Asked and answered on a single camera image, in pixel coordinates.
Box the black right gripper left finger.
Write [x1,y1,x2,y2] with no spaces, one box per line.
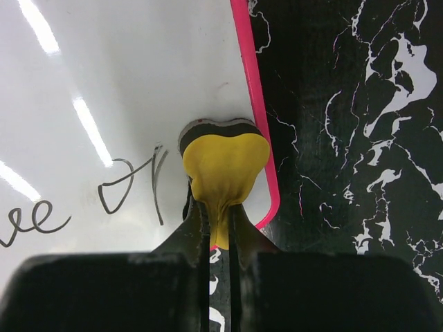
[1,201,210,331]

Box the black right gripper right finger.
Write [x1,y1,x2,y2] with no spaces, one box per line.
[228,205,441,331]

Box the yellow whiteboard eraser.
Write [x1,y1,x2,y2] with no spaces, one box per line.
[179,118,271,250]

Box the pink framed whiteboard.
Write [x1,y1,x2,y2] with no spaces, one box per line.
[1,1,278,270]

